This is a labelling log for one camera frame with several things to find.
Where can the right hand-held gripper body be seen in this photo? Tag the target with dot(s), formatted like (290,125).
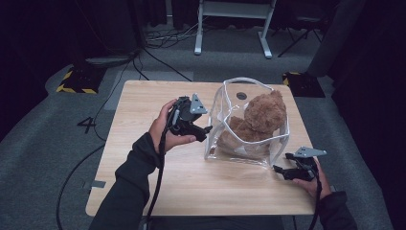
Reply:
(308,172)

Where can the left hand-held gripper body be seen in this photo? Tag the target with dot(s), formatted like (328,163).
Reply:
(185,111)

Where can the clear plastic bag white trim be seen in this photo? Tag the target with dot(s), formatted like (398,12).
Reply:
(223,150)

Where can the brown teddy bear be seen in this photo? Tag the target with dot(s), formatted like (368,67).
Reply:
(265,111)

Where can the person's right hand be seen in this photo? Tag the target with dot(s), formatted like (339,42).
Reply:
(322,185)

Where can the person's left hand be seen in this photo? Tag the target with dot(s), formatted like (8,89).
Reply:
(159,131)

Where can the round table grommet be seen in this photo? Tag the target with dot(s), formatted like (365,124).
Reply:
(241,95)

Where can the black yellow striped floor base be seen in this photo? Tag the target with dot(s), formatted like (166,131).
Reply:
(304,84)
(81,80)

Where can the grey tape strip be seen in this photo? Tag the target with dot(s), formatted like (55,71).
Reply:
(97,184)

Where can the black tripod stand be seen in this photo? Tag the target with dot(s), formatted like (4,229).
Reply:
(300,36)

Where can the grey curtain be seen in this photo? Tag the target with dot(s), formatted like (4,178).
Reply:
(338,35)

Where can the white metal desk frame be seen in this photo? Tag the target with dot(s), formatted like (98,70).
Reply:
(199,28)

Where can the grey stand base plate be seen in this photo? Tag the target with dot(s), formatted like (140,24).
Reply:
(108,60)

